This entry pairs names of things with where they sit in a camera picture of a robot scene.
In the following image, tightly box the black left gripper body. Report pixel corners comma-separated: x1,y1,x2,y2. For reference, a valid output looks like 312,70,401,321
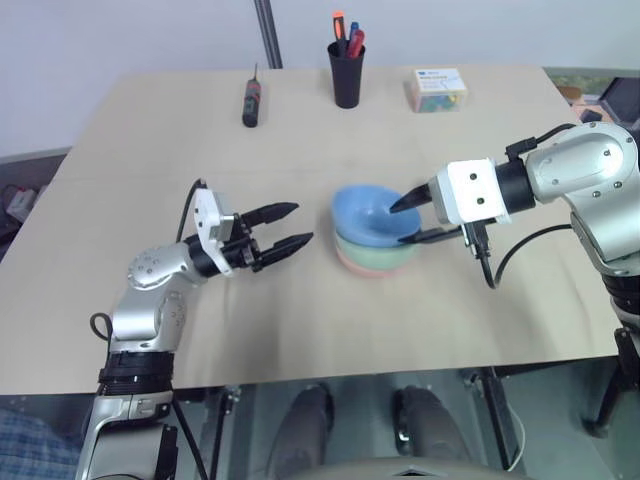
219,211,267,274

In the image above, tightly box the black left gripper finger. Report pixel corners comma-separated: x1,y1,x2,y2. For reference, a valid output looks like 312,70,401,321
242,201,301,231
259,231,316,267

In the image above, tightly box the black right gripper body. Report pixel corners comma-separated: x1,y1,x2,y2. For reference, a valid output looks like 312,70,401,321
424,180,467,242

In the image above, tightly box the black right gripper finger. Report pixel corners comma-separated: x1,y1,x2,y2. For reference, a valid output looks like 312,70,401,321
389,183,434,215
397,226,464,247

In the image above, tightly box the blue bowl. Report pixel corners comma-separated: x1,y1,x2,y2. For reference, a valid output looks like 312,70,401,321
329,183,422,249

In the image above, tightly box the green bowl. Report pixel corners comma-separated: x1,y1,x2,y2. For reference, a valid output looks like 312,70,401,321
333,231,419,274

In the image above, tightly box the pink bowl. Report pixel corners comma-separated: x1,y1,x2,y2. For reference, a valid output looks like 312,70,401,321
335,246,414,281

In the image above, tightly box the black and red screwdriver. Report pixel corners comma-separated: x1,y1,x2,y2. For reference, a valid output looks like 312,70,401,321
241,62,267,129

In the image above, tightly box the clear box of coloured pins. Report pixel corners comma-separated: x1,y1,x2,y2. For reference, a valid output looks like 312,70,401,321
403,67,472,115

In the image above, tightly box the black pen cup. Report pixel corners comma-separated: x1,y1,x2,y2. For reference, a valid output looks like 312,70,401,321
327,40,367,110

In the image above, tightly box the grey metal pole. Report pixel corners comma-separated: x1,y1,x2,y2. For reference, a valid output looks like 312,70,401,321
253,0,285,70

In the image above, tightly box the metal table leg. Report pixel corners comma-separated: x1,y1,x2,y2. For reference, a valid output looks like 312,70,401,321
205,383,242,480
462,367,525,472

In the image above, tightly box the black monitor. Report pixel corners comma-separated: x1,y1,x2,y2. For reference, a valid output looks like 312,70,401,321
596,75,640,125

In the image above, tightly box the grey robot torso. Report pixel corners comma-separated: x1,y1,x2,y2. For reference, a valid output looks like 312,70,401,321
293,454,537,480

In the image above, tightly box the black stand leg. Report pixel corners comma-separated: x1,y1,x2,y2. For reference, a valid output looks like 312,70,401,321
583,327,637,440

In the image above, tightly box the blue plaid cloth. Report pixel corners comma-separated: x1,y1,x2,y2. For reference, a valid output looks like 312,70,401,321
0,406,85,480

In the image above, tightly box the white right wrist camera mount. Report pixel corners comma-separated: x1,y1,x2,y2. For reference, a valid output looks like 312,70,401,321
431,158,512,227

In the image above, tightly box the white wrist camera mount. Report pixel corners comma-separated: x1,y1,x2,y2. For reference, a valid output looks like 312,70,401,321
431,158,512,227
193,187,237,279

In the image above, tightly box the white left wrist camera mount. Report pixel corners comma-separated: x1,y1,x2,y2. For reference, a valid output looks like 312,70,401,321
193,187,237,279

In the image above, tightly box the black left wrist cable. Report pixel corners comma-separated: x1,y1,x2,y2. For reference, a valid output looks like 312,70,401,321
176,177,209,242

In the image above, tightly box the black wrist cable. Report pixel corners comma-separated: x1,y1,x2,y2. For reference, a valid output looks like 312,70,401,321
463,222,574,291
176,177,209,242

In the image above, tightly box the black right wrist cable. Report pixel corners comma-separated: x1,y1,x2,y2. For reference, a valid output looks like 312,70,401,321
463,222,574,291

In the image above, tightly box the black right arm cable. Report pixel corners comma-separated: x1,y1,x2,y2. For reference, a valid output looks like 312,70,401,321
504,123,581,157

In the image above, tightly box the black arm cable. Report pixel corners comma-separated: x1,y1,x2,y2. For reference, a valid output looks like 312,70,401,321
168,394,210,480
504,123,581,157

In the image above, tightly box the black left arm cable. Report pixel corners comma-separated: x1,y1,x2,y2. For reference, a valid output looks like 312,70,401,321
168,394,210,480

